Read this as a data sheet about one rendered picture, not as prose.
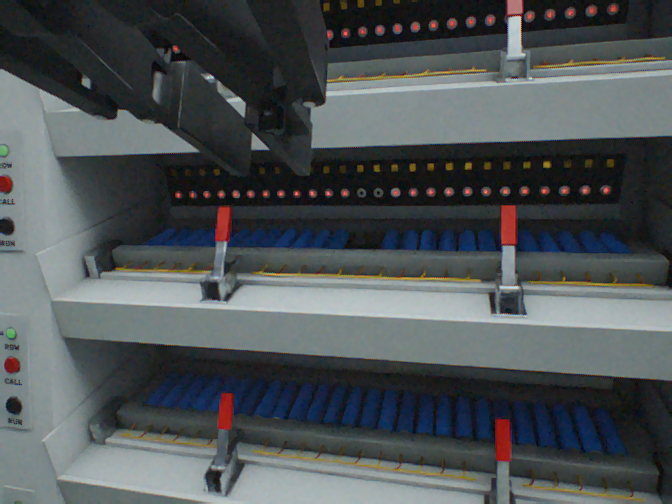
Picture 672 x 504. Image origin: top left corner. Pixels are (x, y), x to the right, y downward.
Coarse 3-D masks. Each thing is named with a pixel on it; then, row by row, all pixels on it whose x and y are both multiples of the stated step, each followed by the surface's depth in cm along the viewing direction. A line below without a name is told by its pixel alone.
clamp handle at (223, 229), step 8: (224, 208) 47; (224, 216) 47; (224, 224) 47; (216, 232) 47; (224, 232) 47; (216, 240) 47; (224, 240) 47; (216, 248) 47; (224, 248) 47; (216, 256) 47; (224, 256) 47; (216, 264) 47; (224, 264) 47; (216, 272) 46
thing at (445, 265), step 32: (128, 256) 54; (160, 256) 53; (192, 256) 52; (256, 256) 50; (288, 256) 50; (320, 256) 49; (352, 256) 48; (384, 256) 47; (416, 256) 46; (448, 256) 46; (480, 256) 45; (544, 256) 44; (576, 256) 44; (608, 256) 43; (640, 256) 43
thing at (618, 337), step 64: (64, 256) 51; (64, 320) 50; (128, 320) 48; (192, 320) 46; (256, 320) 44; (320, 320) 43; (384, 320) 41; (448, 320) 40; (512, 320) 39; (576, 320) 38; (640, 320) 38
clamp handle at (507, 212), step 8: (504, 208) 41; (512, 208) 41; (504, 216) 41; (512, 216) 41; (504, 224) 41; (512, 224) 41; (504, 232) 41; (512, 232) 41; (504, 240) 41; (512, 240) 41; (504, 248) 41; (512, 248) 41; (504, 256) 41; (512, 256) 40; (504, 264) 40; (512, 264) 40; (504, 272) 40; (512, 272) 40; (504, 280) 40; (512, 280) 40
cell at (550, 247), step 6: (540, 234) 51; (546, 234) 50; (552, 234) 51; (540, 240) 50; (546, 240) 49; (552, 240) 49; (540, 246) 49; (546, 246) 48; (552, 246) 47; (558, 246) 47
